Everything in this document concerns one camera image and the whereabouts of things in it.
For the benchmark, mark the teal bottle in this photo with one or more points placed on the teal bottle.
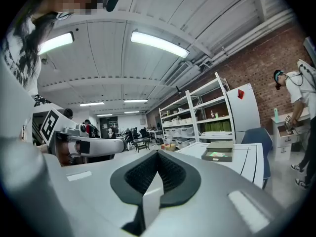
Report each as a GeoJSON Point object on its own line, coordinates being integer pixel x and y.
{"type": "Point", "coordinates": [276, 116]}

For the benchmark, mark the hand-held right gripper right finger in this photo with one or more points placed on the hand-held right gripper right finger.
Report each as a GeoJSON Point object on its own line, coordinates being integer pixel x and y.
{"type": "Point", "coordinates": [209, 206]}

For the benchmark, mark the person's left hand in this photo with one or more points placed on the person's left hand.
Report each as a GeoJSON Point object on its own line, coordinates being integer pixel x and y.
{"type": "Point", "coordinates": [66, 154]}

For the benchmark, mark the white drawer cabinet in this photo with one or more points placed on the white drawer cabinet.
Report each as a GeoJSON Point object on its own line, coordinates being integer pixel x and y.
{"type": "Point", "coordinates": [284, 144]}

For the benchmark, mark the person's white printed t-shirt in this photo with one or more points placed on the person's white printed t-shirt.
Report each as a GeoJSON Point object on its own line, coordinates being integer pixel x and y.
{"type": "Point", "coordinates": [33, 85]}

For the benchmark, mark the white low table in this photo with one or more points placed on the white low table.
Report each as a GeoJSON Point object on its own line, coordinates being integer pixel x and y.
{"type": "Point", "coordinates": [249, 157]}

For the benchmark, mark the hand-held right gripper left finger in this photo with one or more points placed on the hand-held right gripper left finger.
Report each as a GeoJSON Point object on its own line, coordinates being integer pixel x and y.
{"type": "Point", "coordinates": [93, 201]}

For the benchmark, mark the ceiling air conditioner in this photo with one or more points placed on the ceiling air conditioner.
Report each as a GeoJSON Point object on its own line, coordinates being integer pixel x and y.
{"type": "Point", "coordinates": [182, 71]}

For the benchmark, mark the ceiling strip light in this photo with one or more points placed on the ceiling strip light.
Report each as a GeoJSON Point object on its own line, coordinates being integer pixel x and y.
{"type": "Point", "coordinates": [58, 42]}
{"type": "Point", "coordinates": [91, 104]}
{"type": "Point", "coordinates": [135, 101]}
{"type": "Point", "coordinates": [158, 43]}

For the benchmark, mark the green and white small packet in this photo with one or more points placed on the green and white small packet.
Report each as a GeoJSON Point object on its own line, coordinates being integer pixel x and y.
{"type": "Point", "coordinates": [216, 154]}

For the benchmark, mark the grey cardboard box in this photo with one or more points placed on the grey cardboard box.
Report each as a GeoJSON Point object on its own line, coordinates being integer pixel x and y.
{"type": "Point", "coordinates": [219, 146]}

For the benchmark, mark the white metal shelving unit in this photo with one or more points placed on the white metal shelving unit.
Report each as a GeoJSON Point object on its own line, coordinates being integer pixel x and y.
{"type": "Point", "coordinates": [191, 107]}

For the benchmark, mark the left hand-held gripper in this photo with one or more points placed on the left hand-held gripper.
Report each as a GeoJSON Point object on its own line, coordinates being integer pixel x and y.
{"type": "Point", "coordinates": [50, 126]}

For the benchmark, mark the blue chair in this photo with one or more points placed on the blue chair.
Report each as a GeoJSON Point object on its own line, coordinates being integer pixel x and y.
{"type": "Point", "coordinates": [256, 137]}

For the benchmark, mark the small black table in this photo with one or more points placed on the small black table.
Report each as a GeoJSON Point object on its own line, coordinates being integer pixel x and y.
{"type": "Point", "coordinates": [142, 142]}

